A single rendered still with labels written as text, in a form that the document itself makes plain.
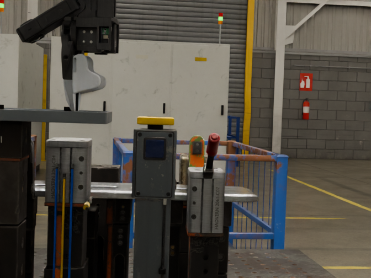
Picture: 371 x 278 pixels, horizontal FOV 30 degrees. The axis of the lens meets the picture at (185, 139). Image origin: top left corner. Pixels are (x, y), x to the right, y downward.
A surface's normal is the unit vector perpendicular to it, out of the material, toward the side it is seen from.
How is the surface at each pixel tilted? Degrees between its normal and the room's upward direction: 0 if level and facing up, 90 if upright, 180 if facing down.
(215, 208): 90
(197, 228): 90
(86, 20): 90
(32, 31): 93
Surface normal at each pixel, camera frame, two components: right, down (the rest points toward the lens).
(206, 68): 0.14, 0.06
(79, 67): -0.09, 0.03
